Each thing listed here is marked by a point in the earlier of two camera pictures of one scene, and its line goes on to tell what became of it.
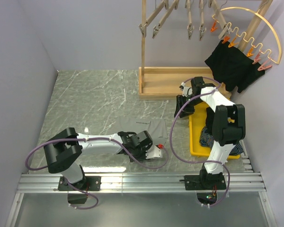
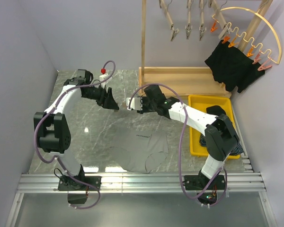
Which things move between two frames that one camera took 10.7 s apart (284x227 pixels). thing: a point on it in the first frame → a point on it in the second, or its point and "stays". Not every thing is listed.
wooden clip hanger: [156, 29] → [174, 31]
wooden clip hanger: [165, 3] → [124, 105]
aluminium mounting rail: [49, 183] stays
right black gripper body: [189, 107] → [147, 106]
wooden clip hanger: [202, 28] stays
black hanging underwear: [232, 67] stays
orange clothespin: [214, 28] stays
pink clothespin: [257, 58] stays
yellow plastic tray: [197, 122] stays
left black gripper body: [140, 153] → [102, 100]
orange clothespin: [226, 39] stays
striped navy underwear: [206, 139] stays
